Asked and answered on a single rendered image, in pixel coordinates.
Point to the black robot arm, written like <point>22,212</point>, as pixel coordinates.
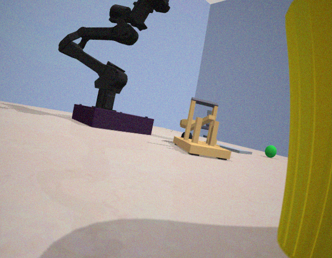
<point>111,79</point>

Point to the grey flat bar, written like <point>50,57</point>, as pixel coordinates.
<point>234,149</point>

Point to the green ball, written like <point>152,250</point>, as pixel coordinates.
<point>270,151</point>

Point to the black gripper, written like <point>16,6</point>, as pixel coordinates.
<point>140,3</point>

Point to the wooden toy catapult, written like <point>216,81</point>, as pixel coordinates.
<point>195,147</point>

